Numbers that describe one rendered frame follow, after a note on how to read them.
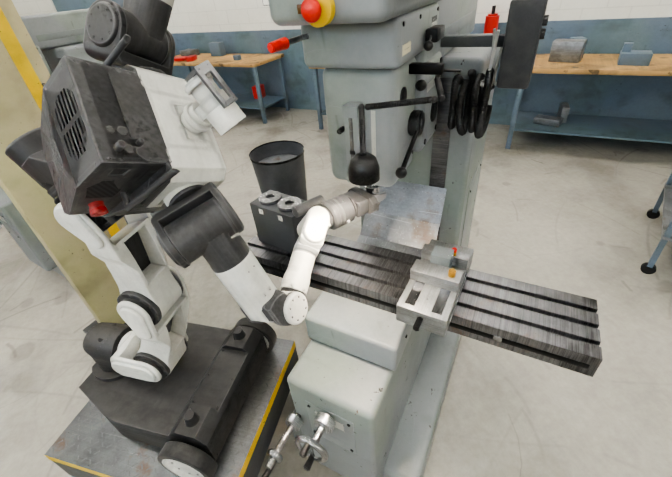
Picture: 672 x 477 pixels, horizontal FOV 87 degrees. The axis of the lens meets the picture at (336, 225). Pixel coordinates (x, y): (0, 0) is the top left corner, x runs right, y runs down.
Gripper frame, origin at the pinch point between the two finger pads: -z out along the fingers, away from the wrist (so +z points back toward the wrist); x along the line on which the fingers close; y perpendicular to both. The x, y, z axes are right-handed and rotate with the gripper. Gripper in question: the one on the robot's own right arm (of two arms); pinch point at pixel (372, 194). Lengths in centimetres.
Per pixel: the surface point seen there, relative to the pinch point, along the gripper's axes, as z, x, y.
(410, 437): 6, -28, 103
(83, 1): -31, 762, -59
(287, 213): 17.1, 27.5, 12.0
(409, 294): 5.6, -22.1, 23.6
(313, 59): 15.7, 2.6, -41.8
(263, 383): 45, 22, 84
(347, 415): 34, -24, 56
